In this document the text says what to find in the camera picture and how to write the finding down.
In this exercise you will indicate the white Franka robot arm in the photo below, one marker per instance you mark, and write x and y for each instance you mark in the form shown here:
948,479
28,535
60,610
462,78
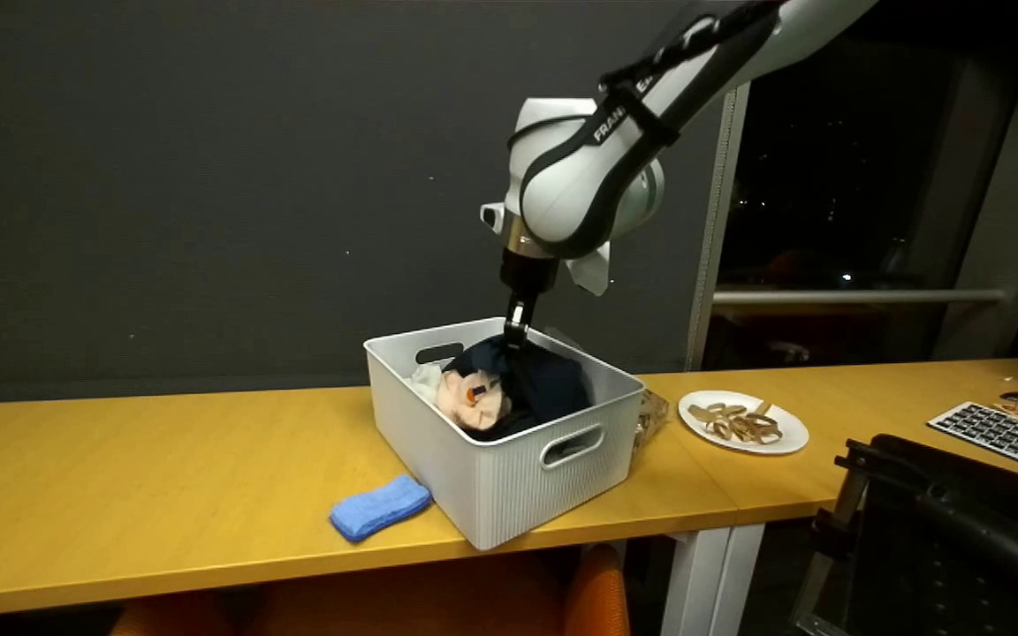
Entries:
585,176

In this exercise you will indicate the blue sponge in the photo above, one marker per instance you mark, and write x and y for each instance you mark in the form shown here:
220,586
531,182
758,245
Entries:
378,511

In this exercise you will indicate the white round plate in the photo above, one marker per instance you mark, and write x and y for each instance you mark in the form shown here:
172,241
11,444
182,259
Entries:
698,430

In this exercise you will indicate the orange mesh office chair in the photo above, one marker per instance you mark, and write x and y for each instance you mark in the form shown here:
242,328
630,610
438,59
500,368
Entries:
598,596
176,618

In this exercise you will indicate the white table leg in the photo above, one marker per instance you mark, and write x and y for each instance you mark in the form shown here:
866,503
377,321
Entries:
708,584

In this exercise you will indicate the white crumpled cloth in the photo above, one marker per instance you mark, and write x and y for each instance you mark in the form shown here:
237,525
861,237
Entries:
426,379

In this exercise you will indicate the white plastic storage container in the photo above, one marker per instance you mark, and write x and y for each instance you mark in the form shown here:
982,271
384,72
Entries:
497,483

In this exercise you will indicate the peach shirt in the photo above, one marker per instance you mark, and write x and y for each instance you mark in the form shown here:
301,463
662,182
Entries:
473,401

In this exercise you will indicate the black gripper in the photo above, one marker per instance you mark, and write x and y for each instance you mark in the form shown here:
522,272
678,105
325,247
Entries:
529,278

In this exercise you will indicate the white window frame post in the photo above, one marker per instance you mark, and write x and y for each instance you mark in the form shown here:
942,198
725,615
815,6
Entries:
714,225

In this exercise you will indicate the black metal frame stand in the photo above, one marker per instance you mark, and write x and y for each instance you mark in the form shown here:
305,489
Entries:
933,552

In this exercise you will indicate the navy blue shirt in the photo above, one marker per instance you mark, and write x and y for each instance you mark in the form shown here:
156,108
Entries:
545,381

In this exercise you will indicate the white computer keyboard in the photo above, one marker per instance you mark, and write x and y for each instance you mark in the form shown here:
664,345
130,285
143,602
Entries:
999,433

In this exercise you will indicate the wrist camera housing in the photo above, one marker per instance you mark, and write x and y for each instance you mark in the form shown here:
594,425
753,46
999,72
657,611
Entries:
590,271

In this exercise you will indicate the grey horizontal window rail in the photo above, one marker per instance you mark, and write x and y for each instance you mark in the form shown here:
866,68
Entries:
865,299

